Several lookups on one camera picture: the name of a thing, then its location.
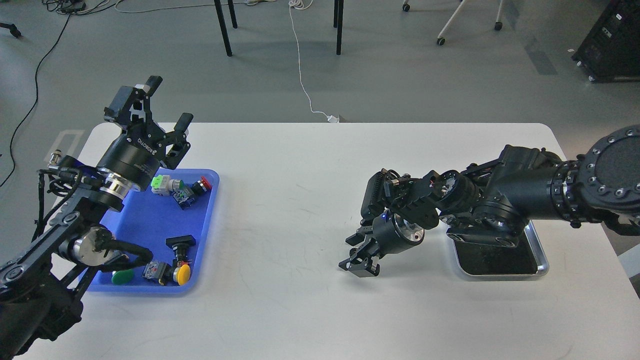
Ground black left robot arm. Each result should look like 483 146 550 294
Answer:
0 76 194 360

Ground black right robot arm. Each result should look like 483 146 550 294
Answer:
338 125 640 278

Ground black push button switch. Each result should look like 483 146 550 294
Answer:
166 234 196 267

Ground white floor cable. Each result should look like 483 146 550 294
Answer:
288 0 340 123

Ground black table legs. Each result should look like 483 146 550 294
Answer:
214 0 345 57

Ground red push button switch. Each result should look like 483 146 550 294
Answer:
171 176 213 210

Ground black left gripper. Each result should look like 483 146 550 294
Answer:
96 76 194 191

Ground yellow push button switch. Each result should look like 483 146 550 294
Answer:
157 262 192 286

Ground black floor cable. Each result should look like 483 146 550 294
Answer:
0 0 116 189

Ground black equipment case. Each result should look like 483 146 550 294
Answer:
571 0 640 83

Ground silver metal tray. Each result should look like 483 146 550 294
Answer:
453 221 550 281

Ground green push button switch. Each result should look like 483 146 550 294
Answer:
110 269 135 286

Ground blue plastic tray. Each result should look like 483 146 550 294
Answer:
88 168 220 294

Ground clear small switch block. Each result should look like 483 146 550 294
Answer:
141 260 165 283

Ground light green white switch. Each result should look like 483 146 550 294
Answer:
150 175 185 196

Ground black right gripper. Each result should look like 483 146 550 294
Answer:
338 212 425 278

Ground white chair base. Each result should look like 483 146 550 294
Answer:
393 0 513 51

